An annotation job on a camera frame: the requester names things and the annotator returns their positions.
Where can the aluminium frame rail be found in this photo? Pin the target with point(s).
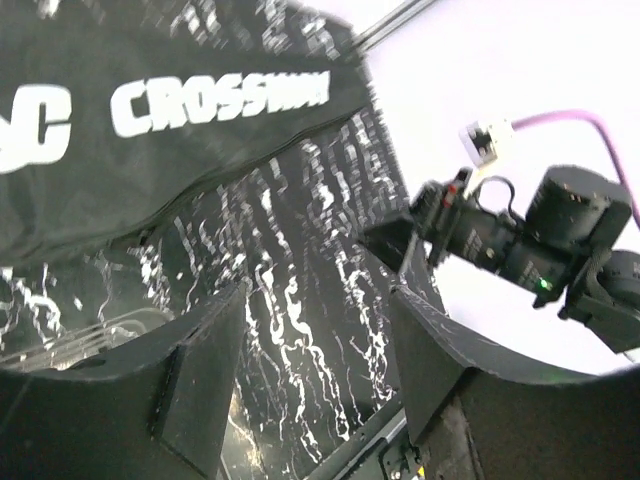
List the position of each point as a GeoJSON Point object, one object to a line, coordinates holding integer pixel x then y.
{"type": "Point", "coordinates": [384, 28]}

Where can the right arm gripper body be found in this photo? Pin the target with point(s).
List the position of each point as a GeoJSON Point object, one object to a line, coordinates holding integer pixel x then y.
{"type": "Point", "coordinates": [453, 224]}

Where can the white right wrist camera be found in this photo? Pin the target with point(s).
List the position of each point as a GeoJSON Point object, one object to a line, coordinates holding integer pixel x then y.
{"type": "Point", "coordinates": [487, 142]}

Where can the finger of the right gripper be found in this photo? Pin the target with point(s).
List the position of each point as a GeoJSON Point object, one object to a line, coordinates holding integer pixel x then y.
{"type": "Point", "coordinates": [393, 241]}

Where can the black racket bag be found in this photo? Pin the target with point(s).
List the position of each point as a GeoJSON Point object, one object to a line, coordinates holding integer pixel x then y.
{"type": "Point", "coordinates": [112, 112]}

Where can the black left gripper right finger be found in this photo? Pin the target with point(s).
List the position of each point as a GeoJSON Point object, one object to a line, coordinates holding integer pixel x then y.
{"type": "Point", "coordinates": [478, 410]}

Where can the wire rack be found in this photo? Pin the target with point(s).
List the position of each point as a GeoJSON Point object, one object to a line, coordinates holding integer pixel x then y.
{"type": "Point", "coordinates": [80, 344]}

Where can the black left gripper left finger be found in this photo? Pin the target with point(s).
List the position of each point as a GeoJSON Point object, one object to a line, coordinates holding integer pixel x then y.
{"type": "Point", "coordinates": [153, 408]}

